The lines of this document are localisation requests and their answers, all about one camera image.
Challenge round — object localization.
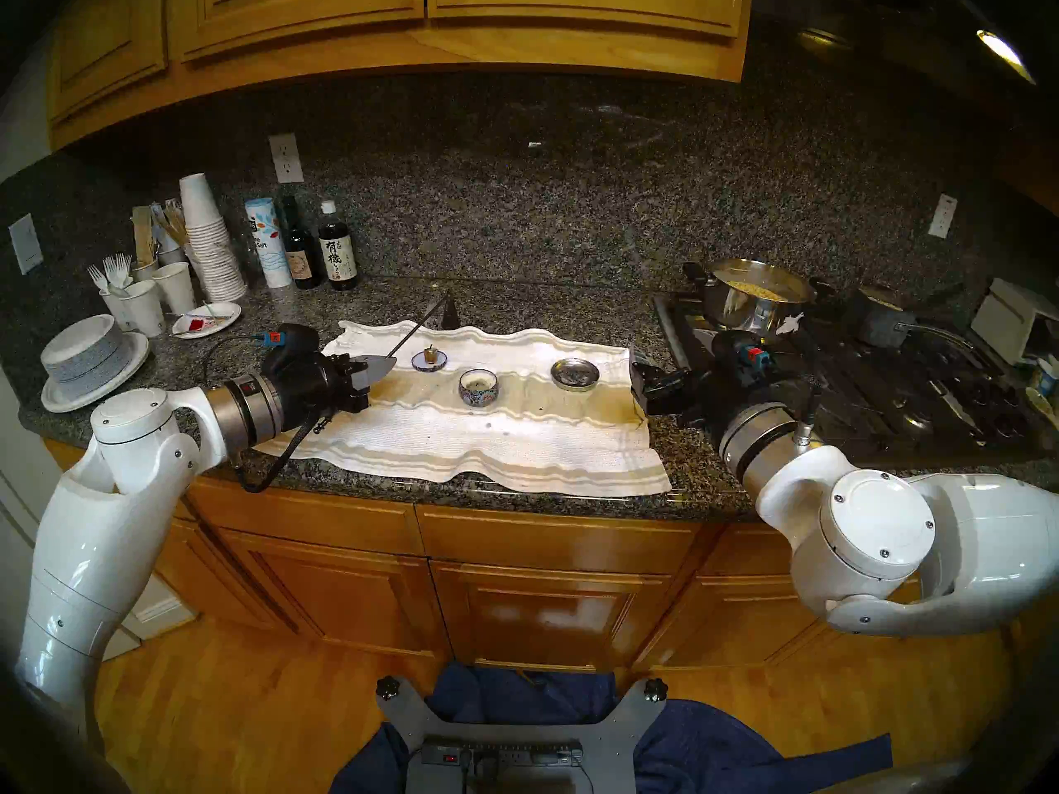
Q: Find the wooden wall cabinet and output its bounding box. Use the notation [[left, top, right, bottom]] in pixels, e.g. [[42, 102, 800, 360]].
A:
[[46, 0, 754, 152]]

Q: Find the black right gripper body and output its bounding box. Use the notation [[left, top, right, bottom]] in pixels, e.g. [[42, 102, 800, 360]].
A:
[[662, 361, 820, 429]]

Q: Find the small plate with red wrappers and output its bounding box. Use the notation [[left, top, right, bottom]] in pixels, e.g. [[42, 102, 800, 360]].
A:
[[172, 302, 242, 339]]

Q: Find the thick black gripper cable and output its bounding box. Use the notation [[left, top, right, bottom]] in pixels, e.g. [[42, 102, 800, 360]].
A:
[[232, 416, 332, 495]]

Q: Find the grey power strip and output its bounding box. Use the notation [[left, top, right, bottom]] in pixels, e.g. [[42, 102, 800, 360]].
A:
[[420, 741, 584, 768]]

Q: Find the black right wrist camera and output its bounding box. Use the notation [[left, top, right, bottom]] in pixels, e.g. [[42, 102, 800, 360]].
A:
[[713, 329, 772, 371]]

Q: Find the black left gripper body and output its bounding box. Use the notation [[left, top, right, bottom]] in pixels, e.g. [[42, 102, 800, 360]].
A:
[[277, 350, 373, 422]]

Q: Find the wooden base cabinet door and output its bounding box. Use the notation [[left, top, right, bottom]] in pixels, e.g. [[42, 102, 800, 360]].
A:
[[654, 576, 828, 669], [430, 561, 671, 673], [219, 529, 452, 661]]

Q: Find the white light switch plate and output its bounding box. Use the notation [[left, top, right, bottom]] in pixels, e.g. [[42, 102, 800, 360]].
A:
[[8, 213, 45, 275]]

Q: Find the dark grey saucepan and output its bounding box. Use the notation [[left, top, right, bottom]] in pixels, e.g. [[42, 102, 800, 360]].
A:
[[844, 281, 979, 352]]

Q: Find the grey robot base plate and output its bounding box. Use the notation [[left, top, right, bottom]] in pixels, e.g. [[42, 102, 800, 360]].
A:
[[376, 677, 669, 794]]

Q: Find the stack of white paper cups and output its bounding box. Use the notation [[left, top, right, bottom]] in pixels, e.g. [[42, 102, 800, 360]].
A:
[[179, 173, 247, 304]]

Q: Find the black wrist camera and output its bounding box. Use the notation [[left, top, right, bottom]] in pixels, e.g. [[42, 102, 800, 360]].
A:
[[713, 329, 772, 371], [263, 323, 322, 368]]

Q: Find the black gas cooktop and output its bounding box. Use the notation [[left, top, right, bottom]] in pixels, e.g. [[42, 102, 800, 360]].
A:
[[652, 288, 1059, 471]]

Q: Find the lit hood lamp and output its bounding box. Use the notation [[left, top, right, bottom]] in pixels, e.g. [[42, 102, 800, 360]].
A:
[[976, 30, 1037, 84]]

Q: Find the white salt canister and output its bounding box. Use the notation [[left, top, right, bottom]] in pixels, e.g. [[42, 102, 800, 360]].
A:
[[245, 198, 294, 289]]

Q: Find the round silver tin dish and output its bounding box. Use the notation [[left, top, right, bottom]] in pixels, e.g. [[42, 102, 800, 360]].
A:
[[551, 358, 601, 392]]

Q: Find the white box appliance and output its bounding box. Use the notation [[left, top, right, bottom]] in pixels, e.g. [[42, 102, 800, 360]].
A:
[[970, 278, 1059, 367]]

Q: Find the stainless steel cooking pot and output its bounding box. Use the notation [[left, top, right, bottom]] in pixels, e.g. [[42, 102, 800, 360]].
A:
[[683, 259, 836, 338]]

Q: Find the dark blue cloth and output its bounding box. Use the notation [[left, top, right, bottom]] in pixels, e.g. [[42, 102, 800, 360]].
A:
[[329, 662, 894, 794]]

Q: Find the wooden drawer front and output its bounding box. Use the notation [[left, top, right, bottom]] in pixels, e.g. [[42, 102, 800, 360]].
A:
[[178, 474, 424, 557], [416, 505, 704, 576]]

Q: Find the medium wall cabinet door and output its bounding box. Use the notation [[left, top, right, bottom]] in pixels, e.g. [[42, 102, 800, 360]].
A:
[[170, 0, 425, 59]]

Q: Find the black long-handled candle snuffer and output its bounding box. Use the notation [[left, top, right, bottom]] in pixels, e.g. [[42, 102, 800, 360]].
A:
[[313, 290, 462, 436]]

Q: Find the white beige striped towel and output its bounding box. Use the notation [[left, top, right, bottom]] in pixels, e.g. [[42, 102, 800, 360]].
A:
[[256, 319, 673, 497]]

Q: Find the thin black camera cable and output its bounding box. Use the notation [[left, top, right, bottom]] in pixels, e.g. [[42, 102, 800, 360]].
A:
[[203, 333, 270, 388]]

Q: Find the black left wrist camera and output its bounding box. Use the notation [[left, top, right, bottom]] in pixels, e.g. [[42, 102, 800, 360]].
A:
[[263, 323, 322, 368]]

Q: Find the wrapped chopsticks bundle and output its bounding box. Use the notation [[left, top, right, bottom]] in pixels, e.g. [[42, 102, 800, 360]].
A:
[[151, 198, 191, 251]]

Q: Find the dark bottle brown label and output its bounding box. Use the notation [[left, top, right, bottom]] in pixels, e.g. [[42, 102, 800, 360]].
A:
[[280, 194, 322, 290]]

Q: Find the dark bottle white label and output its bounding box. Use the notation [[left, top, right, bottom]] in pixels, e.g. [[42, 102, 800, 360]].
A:
[[319, 201, 360, 292]]

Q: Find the narrow wall cabinet door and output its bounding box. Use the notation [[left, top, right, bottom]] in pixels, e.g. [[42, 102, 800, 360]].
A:
[[48, 0, 168, 125]]

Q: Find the wooden base cabinet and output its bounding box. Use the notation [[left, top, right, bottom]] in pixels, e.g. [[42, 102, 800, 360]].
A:
[[41, 437, 927, 677]]

